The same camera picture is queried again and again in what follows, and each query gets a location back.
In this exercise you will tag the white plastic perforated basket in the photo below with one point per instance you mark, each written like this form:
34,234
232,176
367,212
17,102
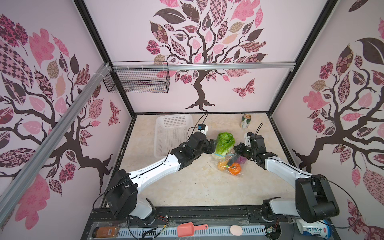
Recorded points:
170,132

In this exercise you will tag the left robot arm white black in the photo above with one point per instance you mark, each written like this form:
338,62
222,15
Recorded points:
122,195

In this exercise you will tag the beige oval sponge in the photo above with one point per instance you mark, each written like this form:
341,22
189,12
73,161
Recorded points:
236,230

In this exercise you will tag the green napa cabbage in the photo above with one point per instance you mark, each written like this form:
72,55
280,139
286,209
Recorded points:
225,142

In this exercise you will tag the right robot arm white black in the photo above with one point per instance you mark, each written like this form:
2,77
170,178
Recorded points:
314,199

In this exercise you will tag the white cable tray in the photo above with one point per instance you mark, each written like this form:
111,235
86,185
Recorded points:
223,231

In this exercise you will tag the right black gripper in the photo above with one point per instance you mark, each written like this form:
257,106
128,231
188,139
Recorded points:
239,150

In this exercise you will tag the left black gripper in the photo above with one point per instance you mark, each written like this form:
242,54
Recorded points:
210,146

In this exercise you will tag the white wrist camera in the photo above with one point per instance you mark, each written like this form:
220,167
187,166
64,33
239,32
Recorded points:
202,128
248,139

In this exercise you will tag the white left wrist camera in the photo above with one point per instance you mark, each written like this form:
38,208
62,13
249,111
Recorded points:
202,128

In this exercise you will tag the silver aluminium rail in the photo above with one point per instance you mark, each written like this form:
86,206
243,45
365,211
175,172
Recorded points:
16,189
182,67

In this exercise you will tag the green beverage can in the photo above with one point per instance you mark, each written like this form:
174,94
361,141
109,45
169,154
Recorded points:
245,121

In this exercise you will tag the yellow brown potato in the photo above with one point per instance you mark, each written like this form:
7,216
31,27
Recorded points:
223,166

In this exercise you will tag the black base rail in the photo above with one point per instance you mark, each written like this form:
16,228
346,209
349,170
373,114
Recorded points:
278,228

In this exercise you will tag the pink plastic scoop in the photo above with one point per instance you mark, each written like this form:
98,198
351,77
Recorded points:
188,229

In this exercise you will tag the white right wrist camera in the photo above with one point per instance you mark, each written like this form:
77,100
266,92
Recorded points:
248,139

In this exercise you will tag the white yogurt bottle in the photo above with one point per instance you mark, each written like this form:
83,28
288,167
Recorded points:
315,229

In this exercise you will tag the silver aluminium rail back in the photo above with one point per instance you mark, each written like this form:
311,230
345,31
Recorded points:
182,67

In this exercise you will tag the black wire wall basket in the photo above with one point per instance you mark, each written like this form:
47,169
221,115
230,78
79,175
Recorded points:
138,77

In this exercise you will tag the silver aluminium rail left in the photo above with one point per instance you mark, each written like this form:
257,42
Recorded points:
16,189

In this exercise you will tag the orange bell pepper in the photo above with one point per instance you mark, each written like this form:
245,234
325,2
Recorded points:
235,169

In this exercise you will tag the clear zip top bag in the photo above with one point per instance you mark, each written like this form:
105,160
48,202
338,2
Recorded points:
231,157

